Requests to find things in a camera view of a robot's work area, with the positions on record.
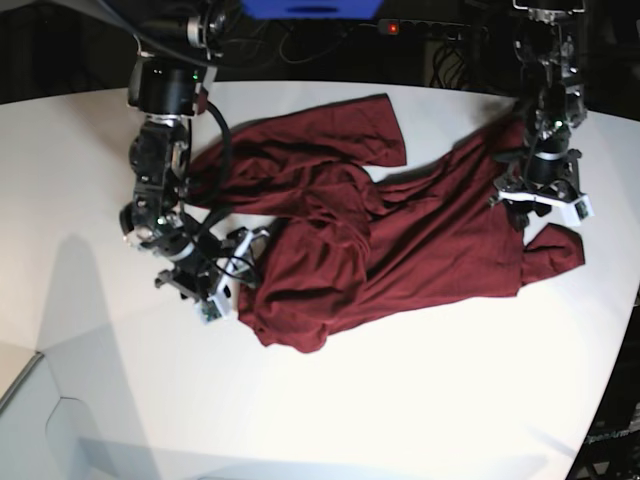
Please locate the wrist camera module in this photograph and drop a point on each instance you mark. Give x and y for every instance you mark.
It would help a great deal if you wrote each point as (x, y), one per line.
(214, 308)
(577, 211)

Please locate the dark red long-sleeve t-shirt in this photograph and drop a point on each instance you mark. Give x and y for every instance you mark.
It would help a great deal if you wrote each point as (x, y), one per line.
(350, 250)

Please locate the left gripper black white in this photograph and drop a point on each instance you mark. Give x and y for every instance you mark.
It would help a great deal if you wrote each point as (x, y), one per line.
(539, 184)

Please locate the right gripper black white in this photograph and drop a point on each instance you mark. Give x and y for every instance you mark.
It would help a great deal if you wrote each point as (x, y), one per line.
(208, 266)

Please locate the black OpenArm labelled case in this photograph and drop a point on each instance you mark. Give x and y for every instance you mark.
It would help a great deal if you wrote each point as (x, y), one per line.
(611, 447)

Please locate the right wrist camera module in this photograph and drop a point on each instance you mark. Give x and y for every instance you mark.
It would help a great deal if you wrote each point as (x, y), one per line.
(214, 308)

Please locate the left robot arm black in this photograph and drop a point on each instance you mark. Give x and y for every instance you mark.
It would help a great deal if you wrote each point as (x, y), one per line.
(552, 104)

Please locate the black power strip red light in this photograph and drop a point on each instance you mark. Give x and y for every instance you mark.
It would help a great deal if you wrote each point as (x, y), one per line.
(428, 30)

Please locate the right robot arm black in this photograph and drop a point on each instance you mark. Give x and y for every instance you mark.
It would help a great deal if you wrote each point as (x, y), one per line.
(175, 66)

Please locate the blue box at table back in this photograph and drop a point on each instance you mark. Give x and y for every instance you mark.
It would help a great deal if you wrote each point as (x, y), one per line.
(311, 9)

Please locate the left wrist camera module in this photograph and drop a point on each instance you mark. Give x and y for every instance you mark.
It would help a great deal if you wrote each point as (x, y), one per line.
(577, 211)

